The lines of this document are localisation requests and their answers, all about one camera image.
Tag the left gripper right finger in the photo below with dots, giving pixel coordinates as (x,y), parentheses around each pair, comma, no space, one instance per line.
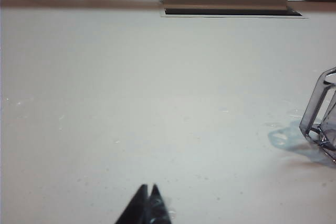
(157,211)

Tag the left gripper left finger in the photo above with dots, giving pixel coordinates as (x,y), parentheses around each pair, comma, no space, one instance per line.
(134,212)

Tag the clear grey faceted plastic mug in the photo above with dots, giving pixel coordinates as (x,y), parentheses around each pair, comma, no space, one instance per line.
(313,103)

